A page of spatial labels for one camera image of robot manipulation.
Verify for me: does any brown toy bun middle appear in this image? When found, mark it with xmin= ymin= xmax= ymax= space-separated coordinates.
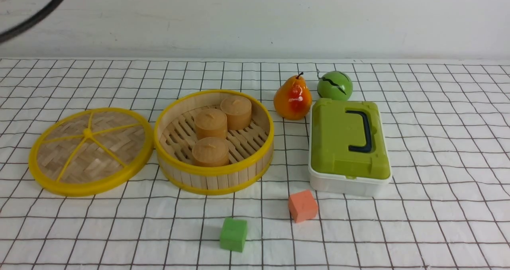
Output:
xmin=194 ymin=108 xmax=228 ymax=141

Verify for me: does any orange foam cube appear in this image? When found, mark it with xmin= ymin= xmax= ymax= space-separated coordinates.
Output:
xmin=288 ymin=190 xmax=318 ymax=223

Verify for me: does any orange toy pear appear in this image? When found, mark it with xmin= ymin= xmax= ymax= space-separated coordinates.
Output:
xmin=273 ymin=72 xmax=313 ymax=121

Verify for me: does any green foam cube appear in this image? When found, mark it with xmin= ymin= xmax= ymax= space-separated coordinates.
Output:
xmin=219 ymin=217 xmax=248 ymax=252

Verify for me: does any green toy ball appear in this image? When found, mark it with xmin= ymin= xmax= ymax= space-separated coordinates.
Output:
xmin=317 ymin=71 xmax=353 ymax=101

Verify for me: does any yellow bamboo steamer basket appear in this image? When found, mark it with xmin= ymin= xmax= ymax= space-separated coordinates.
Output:
xmin=154 ymin=89 xmax=275 ymax=195

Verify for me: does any black cable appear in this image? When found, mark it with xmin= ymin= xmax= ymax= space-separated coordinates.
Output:
xmin=0 ymin=0 xmax=75 ymax=44

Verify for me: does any green lid white lunch box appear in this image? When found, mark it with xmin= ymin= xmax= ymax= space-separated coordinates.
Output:
xmin=308 ymin=98 xmax=392 ymax=197

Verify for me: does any brown toy bun front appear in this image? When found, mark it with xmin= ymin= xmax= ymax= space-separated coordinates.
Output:
xmin=192 ymin=137 xmax=229 ymax=167

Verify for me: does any brown toy bun back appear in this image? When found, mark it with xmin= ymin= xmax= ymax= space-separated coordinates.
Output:
xmin=220 ymin=95 xmax=252 ymax=131

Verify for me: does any brown toy bun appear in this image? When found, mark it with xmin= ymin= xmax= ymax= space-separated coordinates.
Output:
xmin=192 ymin=137 xmax=229 ymax=167
xmin=194 ymin=108 xmax=228 ymax=141
xmin=220 ymin=95 xmax=252 ymax=131

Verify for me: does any yellow bamboo steamer lid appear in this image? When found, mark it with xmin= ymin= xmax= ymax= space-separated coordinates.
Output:
xmin=28 ymin=108 xmax=154 ymax=197

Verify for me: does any white checkered tablecloth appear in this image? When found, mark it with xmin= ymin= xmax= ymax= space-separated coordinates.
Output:
xmin=0 ymin=59 xmax=510 ymax=270

